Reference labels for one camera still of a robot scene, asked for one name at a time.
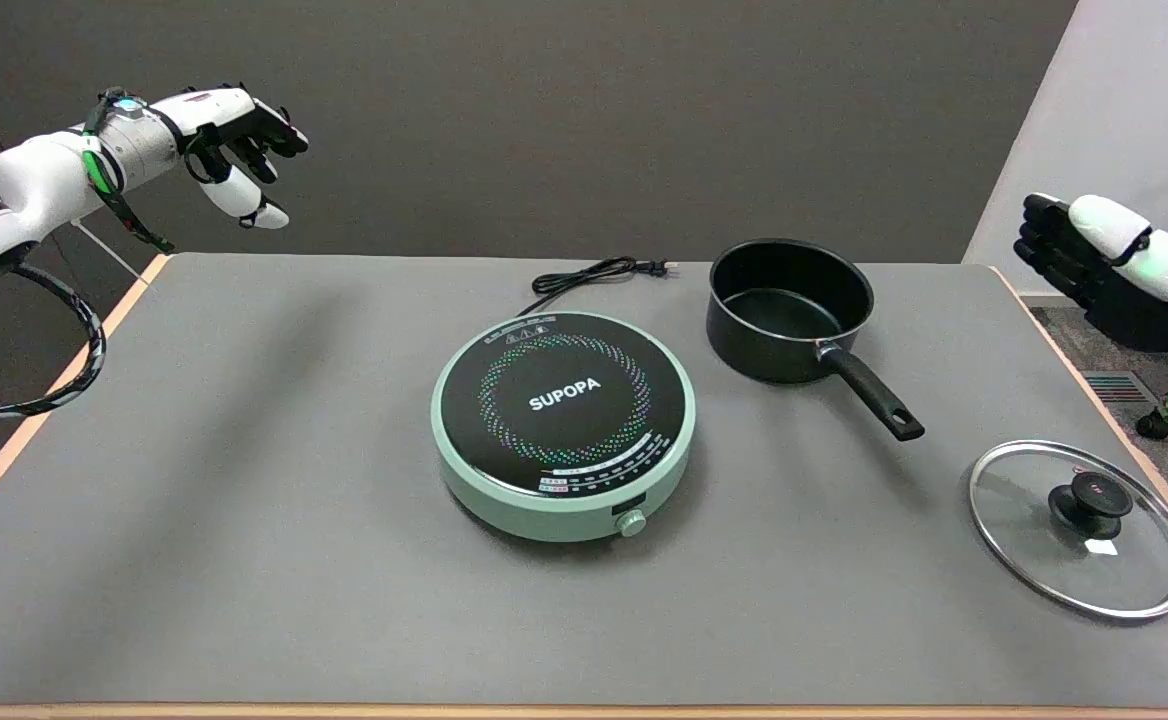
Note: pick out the chair leg with black caster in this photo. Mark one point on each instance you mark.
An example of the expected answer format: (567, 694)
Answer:
(1153, 426)

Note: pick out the green round induction cooker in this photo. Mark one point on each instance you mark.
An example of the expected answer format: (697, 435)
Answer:
(564, 440)

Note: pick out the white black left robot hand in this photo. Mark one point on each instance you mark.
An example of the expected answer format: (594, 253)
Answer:
(234, 110)

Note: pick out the glass lid with black knob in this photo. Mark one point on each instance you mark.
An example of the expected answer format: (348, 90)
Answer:
(1034, 530)

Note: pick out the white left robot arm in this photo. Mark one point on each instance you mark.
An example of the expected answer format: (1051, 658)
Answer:
(39, 185)

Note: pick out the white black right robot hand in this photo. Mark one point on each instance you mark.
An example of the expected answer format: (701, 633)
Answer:
(1134, 250)

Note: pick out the grey table mat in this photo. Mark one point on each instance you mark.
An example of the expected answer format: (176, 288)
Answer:
(244, 500)

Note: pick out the metal floor vent grille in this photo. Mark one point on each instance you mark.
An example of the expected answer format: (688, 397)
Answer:
(1119, 388)

